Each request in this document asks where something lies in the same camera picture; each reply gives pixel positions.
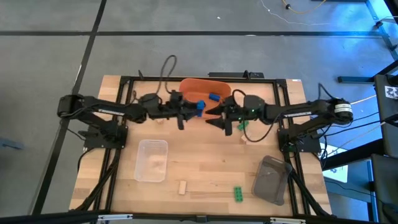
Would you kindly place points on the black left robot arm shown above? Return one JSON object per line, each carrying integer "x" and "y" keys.
{"x": 102, "y": 108}

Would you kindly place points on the black slanted bar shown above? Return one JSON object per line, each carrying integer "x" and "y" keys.
{"x": 351, "y": 154}

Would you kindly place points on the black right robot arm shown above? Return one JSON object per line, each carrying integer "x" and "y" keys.
{"x": 298, "y": 113}

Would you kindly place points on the white paper sheet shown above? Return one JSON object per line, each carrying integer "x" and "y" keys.
{"x": 339, "y": 171}

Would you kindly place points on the blue toy brick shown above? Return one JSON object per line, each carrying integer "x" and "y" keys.
{"x": 201, "y": 105}
{"x": 214, "y": 97}

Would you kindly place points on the black and white marker tag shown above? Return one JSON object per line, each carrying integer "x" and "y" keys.
{"x": 391, "y": 92}

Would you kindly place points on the black flat bar bracket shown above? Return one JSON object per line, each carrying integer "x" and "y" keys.
{"x": 230, "y": 74}

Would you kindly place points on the grey flat floor object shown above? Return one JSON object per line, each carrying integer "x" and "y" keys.
{"x": 9, "y": 143}

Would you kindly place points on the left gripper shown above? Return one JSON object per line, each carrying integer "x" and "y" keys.
{"x": 174, "y": 109}

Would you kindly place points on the orange plastic bin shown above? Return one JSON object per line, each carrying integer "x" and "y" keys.
{"x": 199, "y": 88}

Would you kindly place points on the black aluminium table frame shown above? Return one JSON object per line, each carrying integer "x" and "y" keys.
{"x": 149, "y": 79}

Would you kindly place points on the green toy brick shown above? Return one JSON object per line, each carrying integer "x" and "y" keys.
{"x": 238, "y": 194}
{"x": 243, "y": 125}

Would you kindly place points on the smoky grey plastic bin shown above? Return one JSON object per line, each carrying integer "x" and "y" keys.
{"x": 270, "y": 182}

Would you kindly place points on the black desk foot bar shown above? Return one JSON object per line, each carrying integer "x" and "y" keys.
{"x": 354, "y": 79}

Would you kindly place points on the clear plastic bin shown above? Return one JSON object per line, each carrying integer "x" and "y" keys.
{"x": 150, "y": 161}

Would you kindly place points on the black case with marker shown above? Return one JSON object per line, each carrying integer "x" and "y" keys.
{"x": 387, "y": 124}

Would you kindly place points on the silver frame bracket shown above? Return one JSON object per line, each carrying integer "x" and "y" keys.
{"x": 115, "y": 217}
{"x": 287, "y": 220}

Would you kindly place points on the black desk leg frame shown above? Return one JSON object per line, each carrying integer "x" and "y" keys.
{"x": 384, "y": 34}

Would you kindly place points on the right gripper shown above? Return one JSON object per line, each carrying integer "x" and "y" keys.
{"x": 233, "y": 113}

